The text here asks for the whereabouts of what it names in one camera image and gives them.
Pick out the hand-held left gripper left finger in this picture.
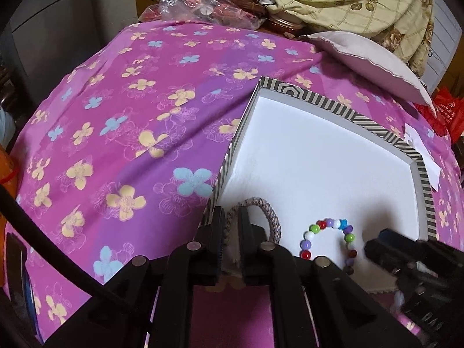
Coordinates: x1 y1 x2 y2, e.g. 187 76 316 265
43 206 227 348

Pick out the red plastic bag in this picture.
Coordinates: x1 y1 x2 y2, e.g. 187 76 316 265
415 86 464 143

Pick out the white plastic bag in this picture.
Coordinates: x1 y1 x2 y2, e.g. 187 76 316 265
0 107 17 146

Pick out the grey braided hair tie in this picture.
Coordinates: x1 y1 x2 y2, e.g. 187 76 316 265
223 196 281 260

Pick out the clear plastic bag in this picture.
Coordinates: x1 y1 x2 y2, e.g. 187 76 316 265
139 0 269 31

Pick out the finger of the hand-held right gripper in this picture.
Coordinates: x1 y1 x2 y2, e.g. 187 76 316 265
364 228 441 273

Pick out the white paper slip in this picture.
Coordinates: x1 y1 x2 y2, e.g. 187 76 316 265
404 123 441 191

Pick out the black cable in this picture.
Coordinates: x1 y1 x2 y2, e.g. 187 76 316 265
0 184 140 314

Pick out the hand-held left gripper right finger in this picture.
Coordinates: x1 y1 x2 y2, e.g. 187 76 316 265
237 206 423 348

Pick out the white slatted panel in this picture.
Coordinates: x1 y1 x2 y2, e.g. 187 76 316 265
422 0 458 95

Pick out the beige floral quilt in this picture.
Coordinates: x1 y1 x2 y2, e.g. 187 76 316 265
214 0 436 78

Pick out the orange bag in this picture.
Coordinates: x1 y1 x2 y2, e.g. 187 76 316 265
0 148 19 219

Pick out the pink floral bedsheet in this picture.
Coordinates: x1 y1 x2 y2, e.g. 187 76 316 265
3 20 464 348

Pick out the dark flat device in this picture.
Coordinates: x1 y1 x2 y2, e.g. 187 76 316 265
5 233 39 338

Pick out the pale pink pillow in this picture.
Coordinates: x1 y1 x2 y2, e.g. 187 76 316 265
299 31 438 117

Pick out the multicolour bead bracelet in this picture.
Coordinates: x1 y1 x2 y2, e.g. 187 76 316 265
299 218 358 276

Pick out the brass lidded jar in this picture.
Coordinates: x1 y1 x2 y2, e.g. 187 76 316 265
267 15 306 36

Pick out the striped white cardboard box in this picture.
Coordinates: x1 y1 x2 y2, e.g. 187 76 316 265
201 76 441 295

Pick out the grey cabinet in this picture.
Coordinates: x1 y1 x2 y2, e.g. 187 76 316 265
7 0 141 106

